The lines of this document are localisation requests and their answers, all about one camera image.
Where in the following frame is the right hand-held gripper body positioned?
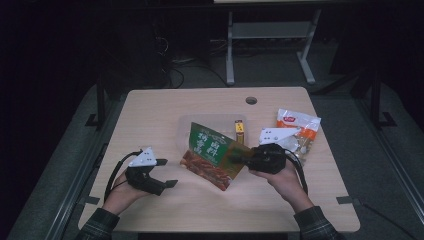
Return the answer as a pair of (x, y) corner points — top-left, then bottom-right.
(247, 127), (303, 175)

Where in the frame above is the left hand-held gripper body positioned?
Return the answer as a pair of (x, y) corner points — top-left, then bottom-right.
(124, 146), (167, 197)

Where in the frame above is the gold and red snack box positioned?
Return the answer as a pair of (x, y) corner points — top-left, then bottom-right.
(234, 119), (247, 145)

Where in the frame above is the green and red snack packet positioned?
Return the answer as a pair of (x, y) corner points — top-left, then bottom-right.
(179, 121), (254, 192)

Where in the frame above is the person's left hand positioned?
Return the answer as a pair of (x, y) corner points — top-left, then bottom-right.
(101, 169), (152, 216)

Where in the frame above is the person's right hand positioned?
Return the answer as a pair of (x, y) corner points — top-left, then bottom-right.
(249, 159), (315, 215)

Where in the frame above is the white and orange snack packet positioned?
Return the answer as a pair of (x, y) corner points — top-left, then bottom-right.
(274, 107), (322, 165)

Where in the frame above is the black metal stand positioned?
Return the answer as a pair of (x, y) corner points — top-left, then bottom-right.
(369, 68), (398, 130)
(84, 74), (108, 131)

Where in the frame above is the left hand-held gripper cable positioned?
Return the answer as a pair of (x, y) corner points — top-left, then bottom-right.
(103, 150), (144, 203)

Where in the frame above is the hand-held gripper cable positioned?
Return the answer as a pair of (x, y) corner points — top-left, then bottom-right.
(103, 150), (144, 203)
(283, 149), (309, 196)

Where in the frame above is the right hand-held gripper cable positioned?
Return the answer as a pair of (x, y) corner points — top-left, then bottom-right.
(283, 149), (309, 196)

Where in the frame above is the grey table bracket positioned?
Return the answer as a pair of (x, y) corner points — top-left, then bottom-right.
(335, 195), (362, 206)
(78, 195), (101, 206)

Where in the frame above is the black floor cable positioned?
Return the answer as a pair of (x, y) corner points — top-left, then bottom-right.
(165, 59), (232, 89)

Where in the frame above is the grey metal desk frame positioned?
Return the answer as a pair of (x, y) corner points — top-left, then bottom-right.
(225, 9), (323, 87)

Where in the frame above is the thin black cable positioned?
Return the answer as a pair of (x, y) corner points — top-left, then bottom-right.
(360, 201), (419, 240)

